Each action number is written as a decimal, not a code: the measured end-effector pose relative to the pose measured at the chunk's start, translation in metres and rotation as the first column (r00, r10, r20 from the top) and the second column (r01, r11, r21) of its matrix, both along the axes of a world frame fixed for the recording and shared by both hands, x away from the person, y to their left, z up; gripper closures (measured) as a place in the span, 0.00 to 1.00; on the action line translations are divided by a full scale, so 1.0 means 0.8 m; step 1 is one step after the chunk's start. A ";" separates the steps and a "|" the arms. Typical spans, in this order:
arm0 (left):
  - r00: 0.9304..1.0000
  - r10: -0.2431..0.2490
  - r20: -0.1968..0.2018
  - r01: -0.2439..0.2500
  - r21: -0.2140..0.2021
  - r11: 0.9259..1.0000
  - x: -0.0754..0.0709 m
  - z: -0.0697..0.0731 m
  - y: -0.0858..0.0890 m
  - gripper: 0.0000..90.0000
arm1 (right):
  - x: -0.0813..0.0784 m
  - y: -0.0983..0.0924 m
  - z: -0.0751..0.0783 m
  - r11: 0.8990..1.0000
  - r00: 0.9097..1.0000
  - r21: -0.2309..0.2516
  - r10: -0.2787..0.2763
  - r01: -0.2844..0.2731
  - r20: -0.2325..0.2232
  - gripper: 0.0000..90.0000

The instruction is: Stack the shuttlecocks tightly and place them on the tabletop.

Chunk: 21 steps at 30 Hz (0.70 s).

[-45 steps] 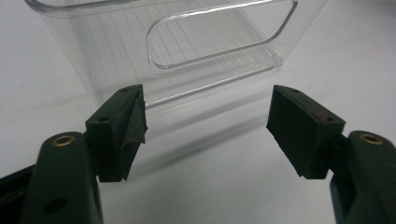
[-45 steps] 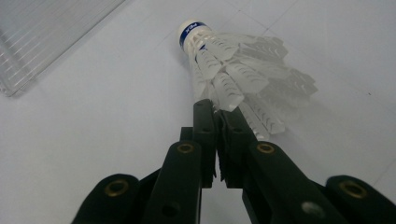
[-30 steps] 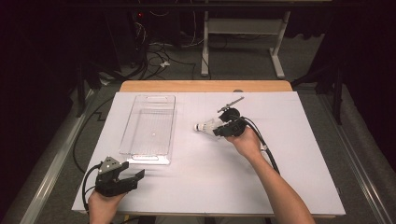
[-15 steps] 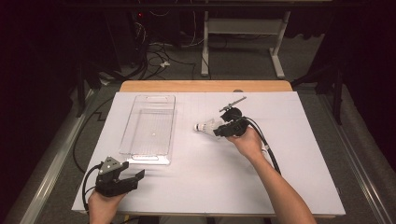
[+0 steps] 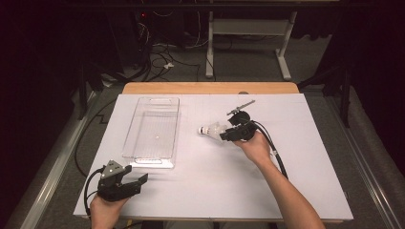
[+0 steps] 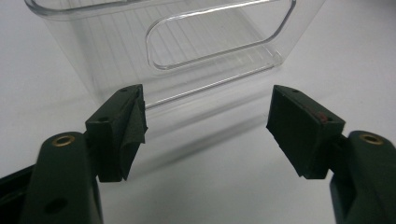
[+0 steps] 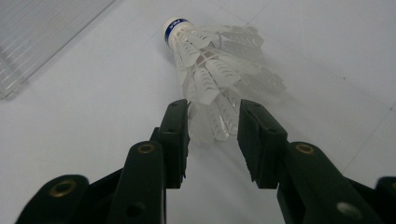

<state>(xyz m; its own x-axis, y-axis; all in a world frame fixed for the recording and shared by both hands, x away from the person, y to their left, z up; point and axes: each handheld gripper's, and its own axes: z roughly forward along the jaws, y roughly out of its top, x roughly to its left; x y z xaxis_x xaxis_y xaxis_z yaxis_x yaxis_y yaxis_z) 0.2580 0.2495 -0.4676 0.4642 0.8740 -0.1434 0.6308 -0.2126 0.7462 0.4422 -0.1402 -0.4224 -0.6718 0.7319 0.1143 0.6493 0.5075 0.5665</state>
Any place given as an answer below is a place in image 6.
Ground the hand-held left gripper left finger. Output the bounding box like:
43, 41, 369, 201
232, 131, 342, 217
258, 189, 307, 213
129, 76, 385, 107
84, 83, 149, 183

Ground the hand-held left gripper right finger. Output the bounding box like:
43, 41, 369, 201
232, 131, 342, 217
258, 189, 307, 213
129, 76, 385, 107
265, 84, 347, 180

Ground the clear plastic tray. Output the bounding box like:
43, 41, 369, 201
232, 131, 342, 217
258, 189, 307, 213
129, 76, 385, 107
23, 0, 326, 110

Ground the white table cover sheet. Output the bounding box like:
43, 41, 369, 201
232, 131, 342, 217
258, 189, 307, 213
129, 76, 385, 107
0, 0, 396, 224

